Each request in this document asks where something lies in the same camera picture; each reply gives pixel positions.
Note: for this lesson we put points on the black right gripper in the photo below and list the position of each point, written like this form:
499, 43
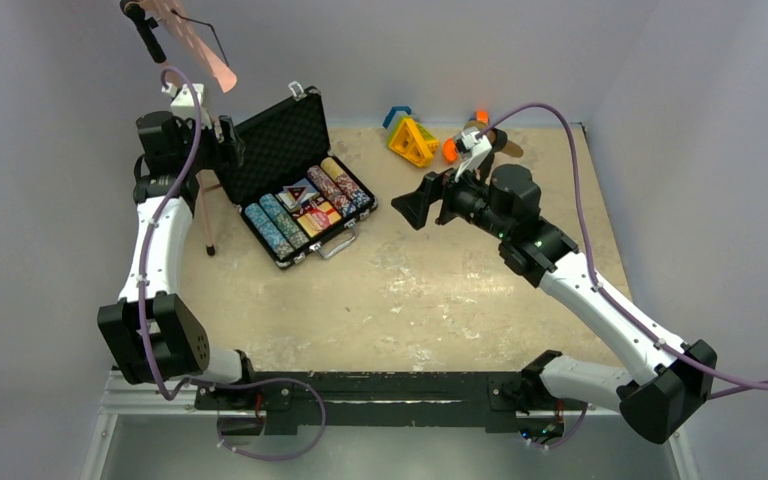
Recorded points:
415, 205

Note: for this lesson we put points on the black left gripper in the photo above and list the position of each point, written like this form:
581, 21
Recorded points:
225, 154

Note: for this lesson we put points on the black poker chip case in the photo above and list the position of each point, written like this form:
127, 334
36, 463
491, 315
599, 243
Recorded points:
281, 143

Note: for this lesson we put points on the green 20 chip stack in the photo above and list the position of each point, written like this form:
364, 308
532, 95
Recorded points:
283, 221

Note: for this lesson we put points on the blue playing card box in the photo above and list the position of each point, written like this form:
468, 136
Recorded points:
313, 193

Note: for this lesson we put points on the red triangular button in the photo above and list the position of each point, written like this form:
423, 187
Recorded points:
294, 195

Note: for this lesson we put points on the red playing card box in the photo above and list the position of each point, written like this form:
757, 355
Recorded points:
316, 216

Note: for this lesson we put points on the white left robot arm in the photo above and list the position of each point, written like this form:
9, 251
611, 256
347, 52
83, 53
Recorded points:
151, 333

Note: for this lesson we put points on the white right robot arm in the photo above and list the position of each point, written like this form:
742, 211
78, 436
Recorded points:
653, 390

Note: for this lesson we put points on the orange curved toy track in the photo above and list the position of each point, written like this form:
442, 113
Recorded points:
449, 151

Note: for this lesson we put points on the yellow triangular toy block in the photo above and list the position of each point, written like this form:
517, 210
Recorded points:
413, 142

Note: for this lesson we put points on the purple red blue chip row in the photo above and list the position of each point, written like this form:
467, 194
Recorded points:
331, 191

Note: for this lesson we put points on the yellow red blue chip row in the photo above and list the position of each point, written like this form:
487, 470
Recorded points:
345, 182

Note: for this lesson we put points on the blue angled toy piece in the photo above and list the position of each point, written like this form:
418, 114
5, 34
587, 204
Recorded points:
395, 114

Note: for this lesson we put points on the brown wooden microphone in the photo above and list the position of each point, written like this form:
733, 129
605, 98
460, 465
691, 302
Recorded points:
498, 139

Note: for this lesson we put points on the blue orange toy blocks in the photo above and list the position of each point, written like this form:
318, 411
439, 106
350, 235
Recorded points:
481, 116

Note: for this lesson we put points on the light blue chip stack in case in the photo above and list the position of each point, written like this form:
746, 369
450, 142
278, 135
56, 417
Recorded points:
279, 245

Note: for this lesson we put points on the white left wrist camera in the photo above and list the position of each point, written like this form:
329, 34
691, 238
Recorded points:
184, 100

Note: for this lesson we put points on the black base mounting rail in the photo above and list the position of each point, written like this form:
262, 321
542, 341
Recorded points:
285, 402

